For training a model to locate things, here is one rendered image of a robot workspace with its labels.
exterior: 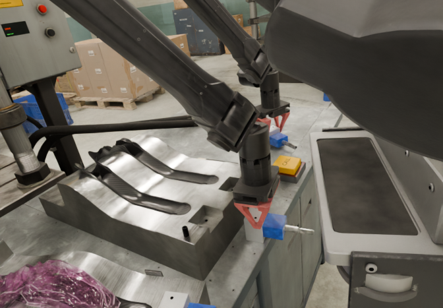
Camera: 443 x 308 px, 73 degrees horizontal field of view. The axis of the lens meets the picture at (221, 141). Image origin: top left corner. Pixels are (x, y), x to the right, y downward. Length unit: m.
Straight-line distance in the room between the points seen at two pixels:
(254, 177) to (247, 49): 0.38
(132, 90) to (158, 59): 4.05
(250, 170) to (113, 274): 0.28
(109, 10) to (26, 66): 0.93
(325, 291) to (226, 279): 1.04
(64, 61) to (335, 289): 1.50
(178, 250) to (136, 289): 0.09
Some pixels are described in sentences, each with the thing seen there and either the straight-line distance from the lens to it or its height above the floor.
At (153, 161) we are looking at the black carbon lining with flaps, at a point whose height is 0.90.
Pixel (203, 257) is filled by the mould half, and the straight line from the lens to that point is 0.57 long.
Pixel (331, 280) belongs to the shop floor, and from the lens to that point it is 1.63.
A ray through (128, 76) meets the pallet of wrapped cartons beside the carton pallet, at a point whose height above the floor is 0.45.
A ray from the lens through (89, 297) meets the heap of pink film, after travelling 0.52.
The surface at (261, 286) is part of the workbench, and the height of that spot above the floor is 0.59.
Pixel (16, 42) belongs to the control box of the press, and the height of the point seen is 1.21.
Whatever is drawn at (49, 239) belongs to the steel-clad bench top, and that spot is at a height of 0.80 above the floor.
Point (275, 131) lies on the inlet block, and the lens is 0.97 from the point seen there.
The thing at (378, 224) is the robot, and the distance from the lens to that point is 0.33.
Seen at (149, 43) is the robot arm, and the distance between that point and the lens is 0.38.
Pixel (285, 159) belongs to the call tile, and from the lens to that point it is 0.83.
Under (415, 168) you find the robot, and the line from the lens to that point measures 0.34.
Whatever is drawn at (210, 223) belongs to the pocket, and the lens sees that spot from 0.61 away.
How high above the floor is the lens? 1.25
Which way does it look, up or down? 25 degrees down
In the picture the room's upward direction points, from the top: 9 degrees counter-clockwise
